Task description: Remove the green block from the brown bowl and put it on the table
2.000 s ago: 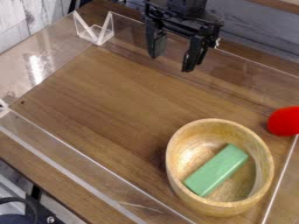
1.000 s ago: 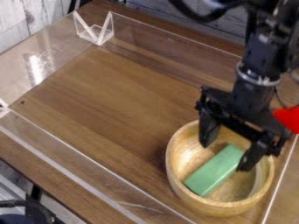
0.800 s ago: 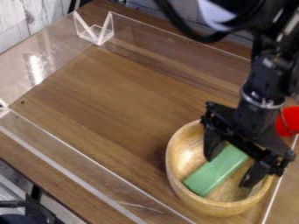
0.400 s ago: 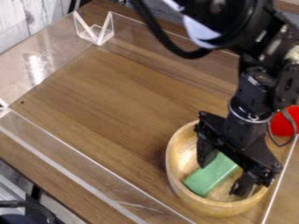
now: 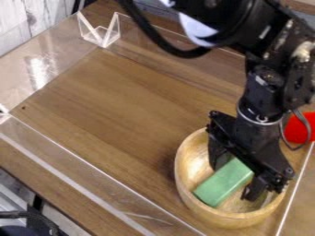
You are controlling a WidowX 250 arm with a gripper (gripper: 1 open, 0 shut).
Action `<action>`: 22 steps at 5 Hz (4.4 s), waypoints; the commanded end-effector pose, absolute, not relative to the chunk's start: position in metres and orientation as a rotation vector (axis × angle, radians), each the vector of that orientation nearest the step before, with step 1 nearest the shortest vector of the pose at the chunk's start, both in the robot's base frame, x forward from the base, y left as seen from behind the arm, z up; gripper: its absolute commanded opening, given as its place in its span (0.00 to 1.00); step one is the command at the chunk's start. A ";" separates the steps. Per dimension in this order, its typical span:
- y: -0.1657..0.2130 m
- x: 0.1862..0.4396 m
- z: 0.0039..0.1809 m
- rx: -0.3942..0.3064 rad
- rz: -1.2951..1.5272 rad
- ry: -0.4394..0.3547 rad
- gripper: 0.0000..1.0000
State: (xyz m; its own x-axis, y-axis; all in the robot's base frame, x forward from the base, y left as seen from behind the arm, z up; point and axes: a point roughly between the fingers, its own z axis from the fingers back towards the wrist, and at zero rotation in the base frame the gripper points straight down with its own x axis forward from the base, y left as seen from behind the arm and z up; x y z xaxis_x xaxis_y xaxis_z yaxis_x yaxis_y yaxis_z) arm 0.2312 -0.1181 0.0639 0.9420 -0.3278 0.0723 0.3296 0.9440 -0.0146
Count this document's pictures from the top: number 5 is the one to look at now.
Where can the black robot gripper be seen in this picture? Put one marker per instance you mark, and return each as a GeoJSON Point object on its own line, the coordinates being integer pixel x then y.
{"type": "Point", "coordinates": [253, 143]}

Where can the green rectangular block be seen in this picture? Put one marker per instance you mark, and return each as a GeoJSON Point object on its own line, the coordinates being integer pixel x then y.
{"type": "Point", "coordinates": [223, 183]}

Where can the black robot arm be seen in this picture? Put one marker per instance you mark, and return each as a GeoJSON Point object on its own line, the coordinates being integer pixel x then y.
{"type": "Point", "coordinates": [278, 43]}

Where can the brown wooden bowl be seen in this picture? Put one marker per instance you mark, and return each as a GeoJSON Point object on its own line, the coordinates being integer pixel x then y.
{"type": "Point", "coordinates": [235, 213]}

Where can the red fuzzy ball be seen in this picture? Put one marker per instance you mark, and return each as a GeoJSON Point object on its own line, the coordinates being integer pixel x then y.
{"type": "Point", "coordinates": [295, 131]}

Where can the black device with cable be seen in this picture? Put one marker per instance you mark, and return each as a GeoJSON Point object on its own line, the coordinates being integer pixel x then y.
{"type": "Point", "coordinates": [27, 222]}

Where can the clear acrylic corner bracket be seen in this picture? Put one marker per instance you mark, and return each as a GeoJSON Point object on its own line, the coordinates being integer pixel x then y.
{"type": "Point", "coordinates": [100, 35]}

